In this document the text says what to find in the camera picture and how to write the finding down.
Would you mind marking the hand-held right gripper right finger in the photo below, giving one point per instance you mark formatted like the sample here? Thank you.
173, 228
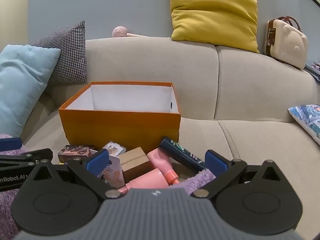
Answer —
216, 163

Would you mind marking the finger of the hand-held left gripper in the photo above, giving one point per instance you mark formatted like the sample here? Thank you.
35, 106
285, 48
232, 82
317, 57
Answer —
25, 158
10, 144

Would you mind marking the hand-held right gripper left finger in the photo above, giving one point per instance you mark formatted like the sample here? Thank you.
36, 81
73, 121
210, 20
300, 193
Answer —
96, 163

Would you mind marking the white tube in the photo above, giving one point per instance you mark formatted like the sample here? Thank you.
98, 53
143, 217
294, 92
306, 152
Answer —
115, 171

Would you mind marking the clear plastic case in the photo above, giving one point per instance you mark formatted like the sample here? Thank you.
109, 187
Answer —
113, 148

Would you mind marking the printed card box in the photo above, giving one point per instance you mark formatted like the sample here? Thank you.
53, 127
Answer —
72, 153

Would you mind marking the dark tube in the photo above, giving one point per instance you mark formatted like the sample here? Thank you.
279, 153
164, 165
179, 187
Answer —
182, 153

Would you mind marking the brown cardboard box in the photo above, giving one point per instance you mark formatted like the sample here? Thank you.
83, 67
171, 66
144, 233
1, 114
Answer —
135, 163

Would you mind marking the orange cardboard box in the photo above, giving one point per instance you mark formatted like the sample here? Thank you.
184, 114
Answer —
120, 127

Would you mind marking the pink bottle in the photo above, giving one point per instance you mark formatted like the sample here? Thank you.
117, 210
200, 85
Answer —
161, 161

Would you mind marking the purple fluffy blanket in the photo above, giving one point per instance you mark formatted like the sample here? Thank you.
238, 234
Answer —
7, 205

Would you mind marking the light blue pillow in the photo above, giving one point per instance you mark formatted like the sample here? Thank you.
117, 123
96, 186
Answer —
22, 80

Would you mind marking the blue printed pillow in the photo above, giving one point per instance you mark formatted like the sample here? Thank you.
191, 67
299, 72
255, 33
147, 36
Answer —
307, 120

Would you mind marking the houndstooth pillow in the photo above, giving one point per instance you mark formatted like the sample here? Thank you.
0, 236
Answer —
70, 55

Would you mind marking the beige sofa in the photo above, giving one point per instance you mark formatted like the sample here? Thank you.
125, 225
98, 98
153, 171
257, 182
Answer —
150, 62

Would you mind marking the pink massage hammer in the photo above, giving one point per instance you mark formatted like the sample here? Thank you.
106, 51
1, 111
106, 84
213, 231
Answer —
120, 32

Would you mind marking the stack of books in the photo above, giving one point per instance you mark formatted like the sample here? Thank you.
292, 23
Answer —
313, 70

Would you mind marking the cream small suitcase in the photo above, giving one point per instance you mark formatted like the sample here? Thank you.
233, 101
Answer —
287, 42

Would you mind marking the yellow pillow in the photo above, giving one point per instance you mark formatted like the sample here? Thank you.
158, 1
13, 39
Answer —
212, 12

